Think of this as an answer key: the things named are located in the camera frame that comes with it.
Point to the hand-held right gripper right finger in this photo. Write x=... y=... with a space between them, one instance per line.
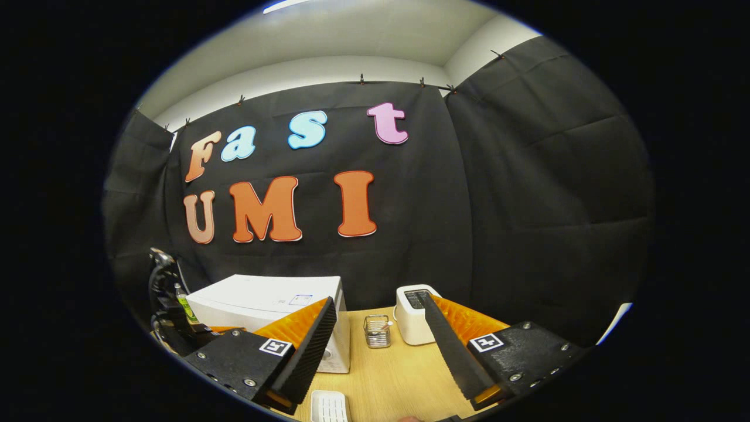
x=454 y=351

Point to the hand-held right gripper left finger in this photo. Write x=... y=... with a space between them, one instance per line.
x=313 y=351

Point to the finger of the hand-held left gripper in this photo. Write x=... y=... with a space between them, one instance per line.
x=225 y=329

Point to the white microwave oven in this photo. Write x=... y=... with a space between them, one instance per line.
x=258 y=299

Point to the white food tray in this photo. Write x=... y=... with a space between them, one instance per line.
x=329 y=407

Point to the green label bottle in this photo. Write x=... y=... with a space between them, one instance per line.
x=187 y=308

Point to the white toaster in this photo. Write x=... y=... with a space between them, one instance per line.
x=410 y=322

